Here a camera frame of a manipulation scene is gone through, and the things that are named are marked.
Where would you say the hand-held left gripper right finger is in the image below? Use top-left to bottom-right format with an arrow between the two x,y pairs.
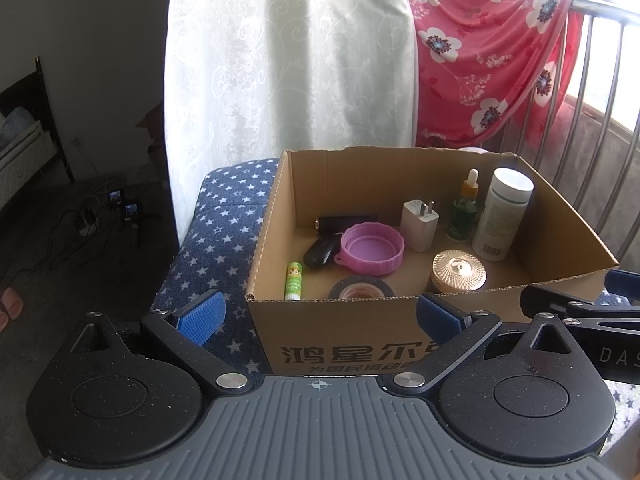
392,292 -> 582,402

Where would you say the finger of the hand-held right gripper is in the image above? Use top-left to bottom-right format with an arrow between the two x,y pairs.
602,269 -> 640,307
520,284 -> 640,334

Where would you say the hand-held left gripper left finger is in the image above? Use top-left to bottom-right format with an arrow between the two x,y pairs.
70,290 -> 253,397

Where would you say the gold round jar lid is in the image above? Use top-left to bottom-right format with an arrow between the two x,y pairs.
430,250 -> 489,294

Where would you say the white charger plug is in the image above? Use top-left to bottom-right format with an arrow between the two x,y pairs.
400,199 -> 440,253

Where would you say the pink plastic lid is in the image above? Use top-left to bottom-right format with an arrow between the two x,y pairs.
334,223 -> 405,276

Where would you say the brown cardboard box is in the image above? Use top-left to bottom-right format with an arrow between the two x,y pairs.
244,146 -> 621,377

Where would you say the white plastic bottle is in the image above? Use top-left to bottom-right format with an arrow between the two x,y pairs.
471,167 -> 535,262

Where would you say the green dropper bottle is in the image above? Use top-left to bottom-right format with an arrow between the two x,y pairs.
446,169 -> 485,242

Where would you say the black tape roll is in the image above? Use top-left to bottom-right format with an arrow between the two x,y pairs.
328,276 -> 395,300

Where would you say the black glossy mouse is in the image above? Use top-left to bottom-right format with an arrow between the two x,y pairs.
303,236 -> 346,269

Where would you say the star-printed blanket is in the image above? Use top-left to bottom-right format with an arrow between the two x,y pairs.
155,157 -> 640,461

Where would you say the green glue stick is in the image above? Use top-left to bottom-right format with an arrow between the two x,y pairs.
284,261 -> 303,302

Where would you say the black cylinder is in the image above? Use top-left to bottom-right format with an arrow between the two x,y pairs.
314,215 -> 381,234

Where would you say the white power strip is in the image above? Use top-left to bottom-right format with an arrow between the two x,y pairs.
77,209 -> 102,237

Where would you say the metal railing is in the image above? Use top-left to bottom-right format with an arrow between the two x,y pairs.
500,0 -> 640,262

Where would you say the white mattress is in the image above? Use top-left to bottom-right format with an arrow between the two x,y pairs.
0,122 -> 59,211

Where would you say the white patterned curtain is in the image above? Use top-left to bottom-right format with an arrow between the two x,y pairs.
164,0 -> 419,242

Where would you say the red floral cloth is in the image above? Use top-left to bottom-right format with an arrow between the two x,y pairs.
400,0 -> 584,151

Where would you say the blue pillow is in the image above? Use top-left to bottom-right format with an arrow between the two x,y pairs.
0,106 -> 39,144

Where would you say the black cable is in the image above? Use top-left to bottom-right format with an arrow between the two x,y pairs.
0,175 -> 166,291

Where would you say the black bed frame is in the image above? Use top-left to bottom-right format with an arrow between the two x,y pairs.
0,56 -> 77,184

